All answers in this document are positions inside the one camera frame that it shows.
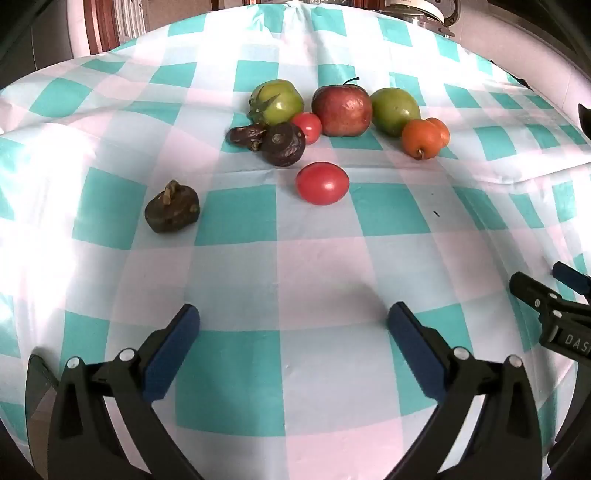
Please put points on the dark fruit with stem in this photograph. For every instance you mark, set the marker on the dark fruit with stem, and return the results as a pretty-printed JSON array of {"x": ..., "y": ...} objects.
[{"x": 173, "y": 210}]

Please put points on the smooth green tomato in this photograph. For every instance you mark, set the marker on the smooth green tomato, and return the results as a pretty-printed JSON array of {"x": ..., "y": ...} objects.
[{"x": 392, "y": 108}]

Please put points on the round dark wrinkled fruit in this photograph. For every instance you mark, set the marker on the round dark wrinkled fruit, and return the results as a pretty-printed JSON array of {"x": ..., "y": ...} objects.
[{"x": 284, "y": 144}]

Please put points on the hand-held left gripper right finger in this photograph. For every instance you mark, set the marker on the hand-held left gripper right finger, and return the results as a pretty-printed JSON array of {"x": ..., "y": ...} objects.
[{"x": 415, "y": 350}]

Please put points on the black round utensil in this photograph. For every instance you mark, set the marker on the black round utensil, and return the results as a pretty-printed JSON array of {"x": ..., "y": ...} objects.
[{"x": 585, "y": 121}]

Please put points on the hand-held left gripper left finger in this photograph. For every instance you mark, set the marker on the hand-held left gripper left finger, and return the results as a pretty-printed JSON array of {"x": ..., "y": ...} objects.
[{"x": 171, "y": 350}]

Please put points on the green tomato with calyx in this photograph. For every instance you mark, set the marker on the green tomato with calyx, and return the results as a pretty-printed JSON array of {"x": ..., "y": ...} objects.
[{"x": 284, "y": 104}]

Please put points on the red apple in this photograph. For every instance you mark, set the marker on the red apple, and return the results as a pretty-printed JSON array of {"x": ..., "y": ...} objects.
[{"x": 341, "y": 110}]

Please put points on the small red tomato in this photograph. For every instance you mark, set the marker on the small red tomato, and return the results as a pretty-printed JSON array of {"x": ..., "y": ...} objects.
[{"x": 308, "y": 127}]

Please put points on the large red tomato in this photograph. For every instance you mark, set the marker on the large red tomato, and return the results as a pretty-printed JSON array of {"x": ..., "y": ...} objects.
[{"x": 322, "y": 183}]

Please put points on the wooden door frame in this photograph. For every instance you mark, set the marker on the wooden door frame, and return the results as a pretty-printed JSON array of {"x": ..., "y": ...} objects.
[{"x": 102, "y": 23}]

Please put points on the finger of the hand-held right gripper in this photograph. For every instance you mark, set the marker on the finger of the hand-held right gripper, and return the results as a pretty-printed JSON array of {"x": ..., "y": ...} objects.
[
  {"x": 572, "y": 277},
  {"x": 549, "y": 318}
]

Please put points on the steel pot with lid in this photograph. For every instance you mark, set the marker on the steel pot with lid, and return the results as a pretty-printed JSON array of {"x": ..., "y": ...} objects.
[{"x": 429, "y": 9}]

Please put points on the teal white checked tablecloth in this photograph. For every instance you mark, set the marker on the teal white checked tablecloth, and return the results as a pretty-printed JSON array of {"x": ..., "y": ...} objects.
[{"x": 323, "y": 277}]

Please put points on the orange fruit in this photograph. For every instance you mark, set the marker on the orange fruit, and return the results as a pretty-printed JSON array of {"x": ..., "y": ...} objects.
[
  {"x": 443, "y": 131},
  {"x": 420, "y": 137}
]

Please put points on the elongated dark wrinkled fruit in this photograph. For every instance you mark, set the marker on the elongated dark wrinkled fruit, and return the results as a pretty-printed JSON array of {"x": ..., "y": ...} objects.
[{"x": 242, "y": 136}]

